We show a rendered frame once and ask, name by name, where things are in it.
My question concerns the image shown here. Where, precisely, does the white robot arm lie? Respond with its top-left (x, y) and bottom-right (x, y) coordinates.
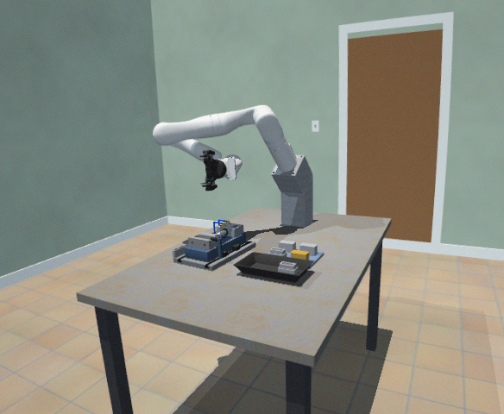
top-left (153, 105), bottom-right (297, 180)

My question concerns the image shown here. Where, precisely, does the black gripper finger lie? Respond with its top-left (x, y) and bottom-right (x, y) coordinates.
top-left (201, 172), bottom-right (217, 191)
top-left (198, 150), bottom-right (217, 168)

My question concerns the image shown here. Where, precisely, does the yellow rectangular block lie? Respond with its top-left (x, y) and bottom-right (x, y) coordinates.
top-left (291, 250), bottom-right (309, 260)

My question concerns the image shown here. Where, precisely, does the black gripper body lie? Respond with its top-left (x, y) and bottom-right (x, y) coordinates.
top-left (205, 159), bottom-right (226, 181)

